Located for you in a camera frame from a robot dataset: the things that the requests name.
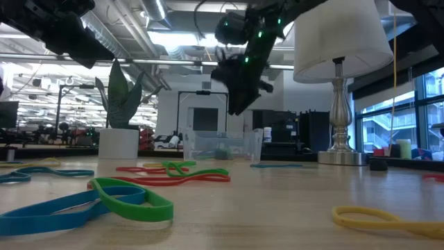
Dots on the linear ceiling light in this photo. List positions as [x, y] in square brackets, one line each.
[166, 62]

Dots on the black computer monitor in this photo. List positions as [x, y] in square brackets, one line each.
[8, 114]

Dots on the blue rubber band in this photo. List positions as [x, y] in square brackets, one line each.
[34, 222]
[10, 162]

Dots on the blue box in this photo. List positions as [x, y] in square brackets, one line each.
[421, 154]

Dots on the black metal gantry frame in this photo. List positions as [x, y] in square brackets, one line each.
[203, 92]
[76, 86]

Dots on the pale green cup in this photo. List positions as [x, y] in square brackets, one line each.
[404, 149]

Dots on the black rubber band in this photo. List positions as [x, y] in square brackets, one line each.
[378, 164]

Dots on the red cup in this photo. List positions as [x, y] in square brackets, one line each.
[378, 152]

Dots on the white canister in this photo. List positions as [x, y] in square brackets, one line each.
[267, 134]

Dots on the black cabinet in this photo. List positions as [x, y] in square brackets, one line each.
[312, 132]

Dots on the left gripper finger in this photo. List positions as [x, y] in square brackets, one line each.
[86, 48]

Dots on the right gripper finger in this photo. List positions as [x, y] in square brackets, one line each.
[249, 95]
[236, 100]

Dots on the red rubber band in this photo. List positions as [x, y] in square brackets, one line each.
[208, 178]
[138, 169]
[435, 177]

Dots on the yellow rubber band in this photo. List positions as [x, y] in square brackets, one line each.
[416, 229]
[152, 165]
[27, 164]

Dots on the silver ventilation duct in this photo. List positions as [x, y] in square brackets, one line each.
[154, 10]

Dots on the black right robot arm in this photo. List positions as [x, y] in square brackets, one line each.
[267, 38]

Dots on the grey rubber band top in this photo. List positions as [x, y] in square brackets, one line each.
[277, 166]

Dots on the table lamp white shade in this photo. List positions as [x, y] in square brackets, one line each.
[340, 34]

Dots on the black aluminium rig frame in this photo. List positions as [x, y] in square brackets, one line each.
[52, 152]

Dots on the clear plastic bin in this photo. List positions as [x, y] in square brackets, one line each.
[208, 142]

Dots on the teal rubber band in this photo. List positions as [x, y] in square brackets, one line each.
[69, 172]

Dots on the snake plant in white pot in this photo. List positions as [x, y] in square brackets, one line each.
[119, 144]

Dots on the black shelf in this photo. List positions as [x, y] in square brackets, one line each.
[416, 164]

